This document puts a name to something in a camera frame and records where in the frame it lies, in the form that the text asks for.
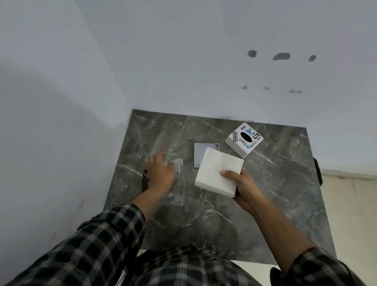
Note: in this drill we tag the person's right hand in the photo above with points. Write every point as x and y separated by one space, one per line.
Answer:
249 191

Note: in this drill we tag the person's left hand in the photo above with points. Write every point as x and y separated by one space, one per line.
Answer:
161 176

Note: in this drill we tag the person's right thumb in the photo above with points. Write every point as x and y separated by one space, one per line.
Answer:
231 175

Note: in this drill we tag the person's left fingers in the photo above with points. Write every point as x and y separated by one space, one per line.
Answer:
156 159

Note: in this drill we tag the stack of white napkins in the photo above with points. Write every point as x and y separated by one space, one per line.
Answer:
218 172

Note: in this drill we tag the person's right forearm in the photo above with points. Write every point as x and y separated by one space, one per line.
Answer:
282 235

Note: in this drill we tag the person's left forearm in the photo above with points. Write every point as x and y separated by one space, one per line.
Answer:
117 229

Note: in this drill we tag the black flat packet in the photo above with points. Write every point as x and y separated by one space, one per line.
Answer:
145 181

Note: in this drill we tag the clear plastic bag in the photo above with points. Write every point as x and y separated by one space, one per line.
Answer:
178 182

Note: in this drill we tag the white stickered tissue box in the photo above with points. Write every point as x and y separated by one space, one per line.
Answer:
244 141

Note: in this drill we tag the grey box lid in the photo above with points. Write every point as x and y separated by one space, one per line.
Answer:
200 151

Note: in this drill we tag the black object at table edge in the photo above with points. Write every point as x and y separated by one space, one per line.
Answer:
318 172

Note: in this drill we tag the black plaid shirt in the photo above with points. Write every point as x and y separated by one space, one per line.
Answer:
194 268

